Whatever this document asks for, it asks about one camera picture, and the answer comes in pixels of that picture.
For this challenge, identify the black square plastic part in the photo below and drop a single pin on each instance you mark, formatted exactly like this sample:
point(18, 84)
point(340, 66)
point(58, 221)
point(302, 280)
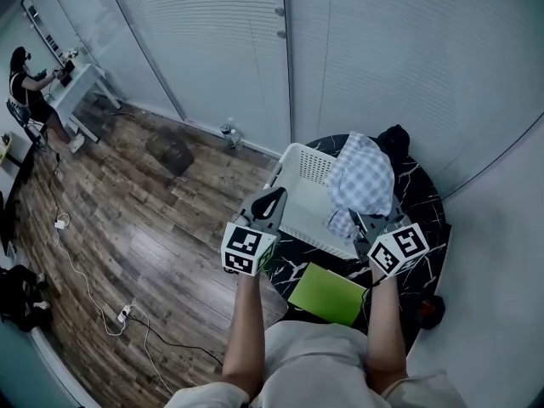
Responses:
point(170, 155)

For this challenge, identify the person's right forearm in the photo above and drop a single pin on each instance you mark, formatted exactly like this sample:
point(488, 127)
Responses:
point(384, 330)

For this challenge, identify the green folder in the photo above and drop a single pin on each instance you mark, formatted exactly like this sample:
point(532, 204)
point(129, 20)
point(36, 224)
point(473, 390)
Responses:
point(327, 293)

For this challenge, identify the black bottle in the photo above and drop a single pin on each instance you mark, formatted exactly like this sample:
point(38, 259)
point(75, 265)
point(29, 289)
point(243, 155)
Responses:
point(393, 140)

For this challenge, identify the clear water bottle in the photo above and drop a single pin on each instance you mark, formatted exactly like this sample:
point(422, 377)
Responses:
point(230, 133)

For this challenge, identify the white desk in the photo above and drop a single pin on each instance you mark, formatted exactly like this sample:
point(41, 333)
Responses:
point(81, 83)

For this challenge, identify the white plastic laundry basket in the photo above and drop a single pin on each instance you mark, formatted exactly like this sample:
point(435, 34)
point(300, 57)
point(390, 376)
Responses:
point(306, 194)

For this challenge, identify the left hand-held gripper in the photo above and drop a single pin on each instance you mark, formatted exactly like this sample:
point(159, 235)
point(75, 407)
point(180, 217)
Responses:
point(248, 249)

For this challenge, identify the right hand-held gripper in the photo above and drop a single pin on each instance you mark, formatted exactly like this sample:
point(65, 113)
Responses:
point(397, 249)

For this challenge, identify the white window blind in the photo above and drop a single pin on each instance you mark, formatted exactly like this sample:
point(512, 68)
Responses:
point(204, 49)

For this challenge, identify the white power adapter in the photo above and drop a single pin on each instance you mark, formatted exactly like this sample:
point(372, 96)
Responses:
point(62, 222)

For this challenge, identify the person's left forearm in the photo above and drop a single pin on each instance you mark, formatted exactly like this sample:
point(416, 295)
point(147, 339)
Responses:
point(246, 330)

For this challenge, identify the tall framed wall mirror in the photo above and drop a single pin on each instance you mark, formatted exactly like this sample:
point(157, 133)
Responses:
point(42, 28)

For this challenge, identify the blue checked clothes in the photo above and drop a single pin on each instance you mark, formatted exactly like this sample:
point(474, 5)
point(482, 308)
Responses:
point(361, 177)

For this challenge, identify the round black marble table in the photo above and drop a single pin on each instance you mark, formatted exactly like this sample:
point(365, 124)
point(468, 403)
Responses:
point(421, 211)

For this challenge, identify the dark bag with orange patch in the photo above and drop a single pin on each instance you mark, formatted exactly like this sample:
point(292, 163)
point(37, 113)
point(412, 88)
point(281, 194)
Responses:
point(431, 313)

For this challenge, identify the black desk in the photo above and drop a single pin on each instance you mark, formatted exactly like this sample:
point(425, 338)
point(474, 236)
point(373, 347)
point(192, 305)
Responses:
point(17, 185)

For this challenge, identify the small white flower pot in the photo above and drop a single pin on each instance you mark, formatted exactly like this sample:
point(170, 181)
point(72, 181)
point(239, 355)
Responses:
point(73, 52)

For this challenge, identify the yellow-green small tray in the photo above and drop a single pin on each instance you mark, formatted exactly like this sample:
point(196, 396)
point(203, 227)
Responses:
point(5, 151)

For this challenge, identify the person's cream shirt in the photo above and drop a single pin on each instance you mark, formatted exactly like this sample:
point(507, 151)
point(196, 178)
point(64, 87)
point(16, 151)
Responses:
point(314, 364)

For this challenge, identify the round metal door knob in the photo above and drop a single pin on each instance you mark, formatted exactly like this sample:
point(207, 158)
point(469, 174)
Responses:
point(279, 11)
point(281, 34)

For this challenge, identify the white power strip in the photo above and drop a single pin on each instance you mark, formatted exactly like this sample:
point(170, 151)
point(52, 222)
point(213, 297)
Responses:
point(124, 314)

